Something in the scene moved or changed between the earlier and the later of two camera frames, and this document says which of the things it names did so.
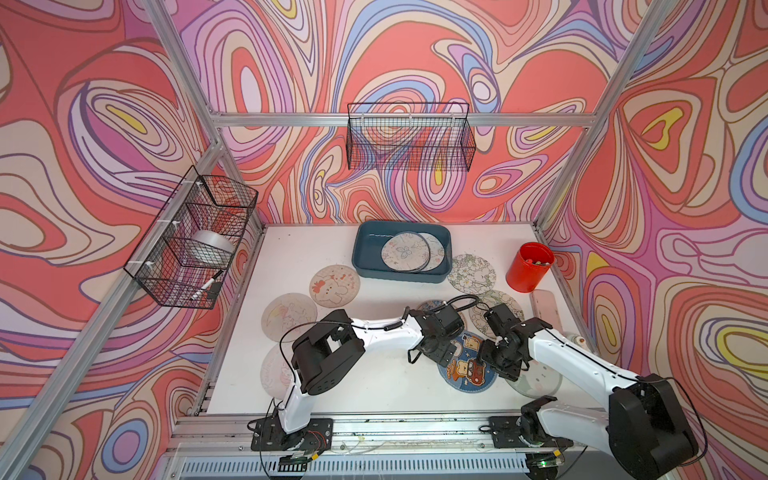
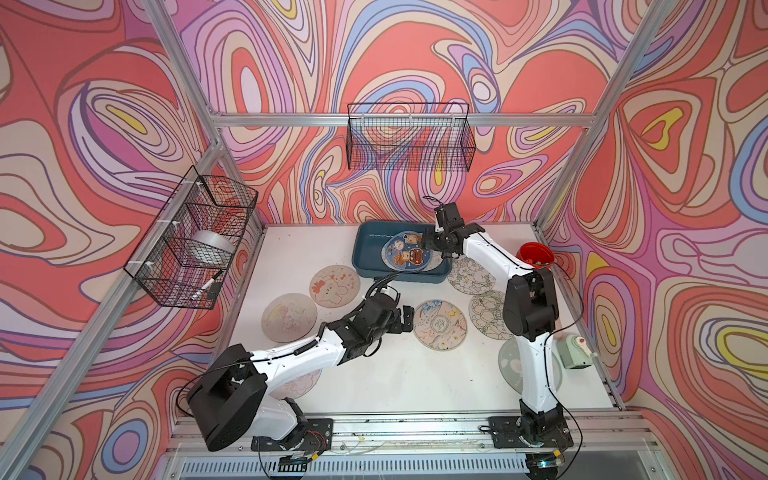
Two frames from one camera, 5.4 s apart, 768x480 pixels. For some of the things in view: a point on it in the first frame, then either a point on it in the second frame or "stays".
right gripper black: x=485 y=351 → x=428 y=236
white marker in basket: x=209 y=283 stays
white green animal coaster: x=489 y=299 stays
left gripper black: x=441 y=357 → x=398 y=326
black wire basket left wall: x=188 y=253 stays
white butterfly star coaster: x=436 y=252 stays
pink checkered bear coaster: x=335 y=286 stays
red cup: x=529 y=267 stays
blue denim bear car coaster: x=466 y=372 → x=404 y=251
